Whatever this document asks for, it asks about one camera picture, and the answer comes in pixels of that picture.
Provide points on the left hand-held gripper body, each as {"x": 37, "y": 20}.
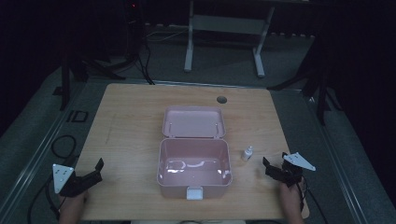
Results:
{"x": 62, "y": 175}

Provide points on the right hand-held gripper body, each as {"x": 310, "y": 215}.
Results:
{"x": 291, "y": 175}

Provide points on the small white bottle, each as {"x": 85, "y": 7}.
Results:
{"x": 247, "y": 153}

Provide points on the pink plastic box with lid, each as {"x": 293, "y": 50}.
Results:
{"x": 194, "y": 155}

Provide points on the person's right hand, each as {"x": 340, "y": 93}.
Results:
{"x": 291, "y": 199}

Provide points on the person's left hand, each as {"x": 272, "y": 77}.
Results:
{"x": 72, "y": 207}

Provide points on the black metal stand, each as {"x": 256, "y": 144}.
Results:
{"x": 67, "y": 84}
{"x": 320, "y": 90}

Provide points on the dark computer tower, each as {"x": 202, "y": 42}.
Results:
{"x": 134, "y": 28}

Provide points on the metal floor rail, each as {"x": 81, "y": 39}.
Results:
{"x": 37, "y": 155}
{"x": 339, "y": 161}

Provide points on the white metal desk frame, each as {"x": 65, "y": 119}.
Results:
{"x": 225, "y": 26}

